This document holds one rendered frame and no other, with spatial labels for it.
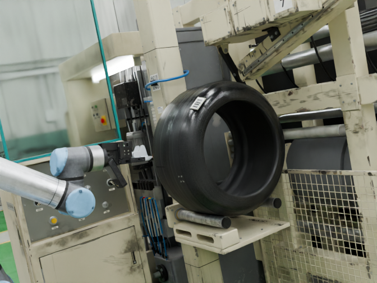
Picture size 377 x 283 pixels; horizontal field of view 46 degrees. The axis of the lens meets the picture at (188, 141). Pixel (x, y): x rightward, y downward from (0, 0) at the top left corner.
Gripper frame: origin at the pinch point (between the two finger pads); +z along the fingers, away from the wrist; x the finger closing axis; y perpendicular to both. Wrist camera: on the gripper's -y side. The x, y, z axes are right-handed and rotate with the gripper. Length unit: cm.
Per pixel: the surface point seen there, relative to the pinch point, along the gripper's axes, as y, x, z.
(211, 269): -56, 25, 44
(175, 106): 20.0, 0.9, 15.3
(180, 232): -34.4, 22.0, 26.2
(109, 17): 355, 840, 434
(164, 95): 28.2, 23.7, 25.4
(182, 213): -25.5, 17.1, 24.9
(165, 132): 9.9, 1.2, 9.5
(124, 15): 361, 833, 472
